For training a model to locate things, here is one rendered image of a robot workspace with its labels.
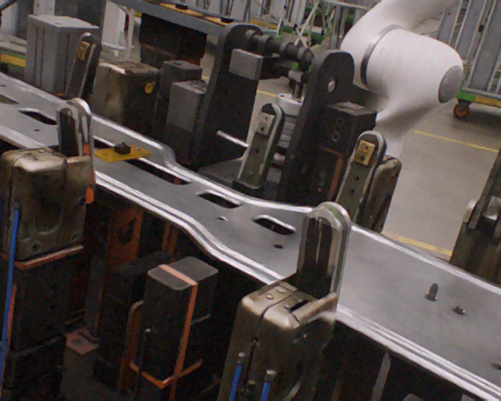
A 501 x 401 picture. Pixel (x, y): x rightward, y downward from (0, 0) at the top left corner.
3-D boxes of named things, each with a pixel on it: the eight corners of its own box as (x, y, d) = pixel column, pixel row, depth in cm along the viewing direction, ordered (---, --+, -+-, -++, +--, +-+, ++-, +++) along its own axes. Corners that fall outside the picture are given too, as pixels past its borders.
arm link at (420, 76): (363, 141, 138) (399, 22, 128) (438, 179, 126) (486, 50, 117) (324, 146, 130) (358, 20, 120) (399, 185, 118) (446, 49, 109)
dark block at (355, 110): (265, 354, 109) (326, 103, 94) (288, 339, 115) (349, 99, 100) (290, 369, 107) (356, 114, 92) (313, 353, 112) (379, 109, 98)
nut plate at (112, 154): (108, 162, 90) (109, 154, 90) (88, 153, 92) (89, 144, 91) (153, 154, 97) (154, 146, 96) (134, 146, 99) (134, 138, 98)
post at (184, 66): (130, 271, 126) (162, 58, 112) (149, 264, 130) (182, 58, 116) (149, 282, 123) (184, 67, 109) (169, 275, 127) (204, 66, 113)
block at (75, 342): (57, 340, 102) (79, 159, 92) (122, 312, 112) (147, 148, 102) (81, 357, 99) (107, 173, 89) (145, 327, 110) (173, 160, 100)
